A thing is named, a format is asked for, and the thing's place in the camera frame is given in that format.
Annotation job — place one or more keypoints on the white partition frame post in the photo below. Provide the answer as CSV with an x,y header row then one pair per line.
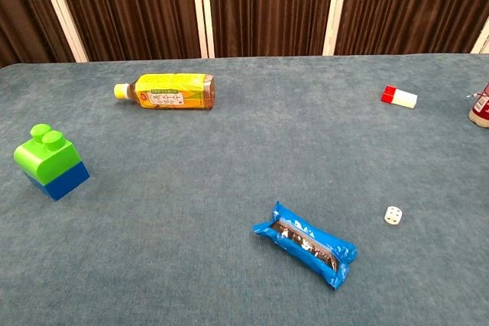
x,y
481,41
336,7
61,9
202,9

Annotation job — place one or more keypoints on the yellow-label tea bottle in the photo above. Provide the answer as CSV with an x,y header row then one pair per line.
x,y
168,91

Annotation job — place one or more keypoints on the blue toy building block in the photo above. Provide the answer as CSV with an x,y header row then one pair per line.
x,y
63,184

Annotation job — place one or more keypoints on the white die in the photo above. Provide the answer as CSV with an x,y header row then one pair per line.
x,y
393,215

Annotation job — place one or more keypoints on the red and white block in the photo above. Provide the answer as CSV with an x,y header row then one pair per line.
x,y
401,97

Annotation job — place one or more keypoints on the dark brown pleated curtain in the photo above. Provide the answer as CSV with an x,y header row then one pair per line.
x,y
267,5

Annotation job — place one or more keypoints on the blue cookie snack package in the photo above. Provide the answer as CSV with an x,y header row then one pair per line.
x,y
305,244

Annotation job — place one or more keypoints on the green toy building block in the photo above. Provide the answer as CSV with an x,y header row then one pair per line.
x,y
46,158

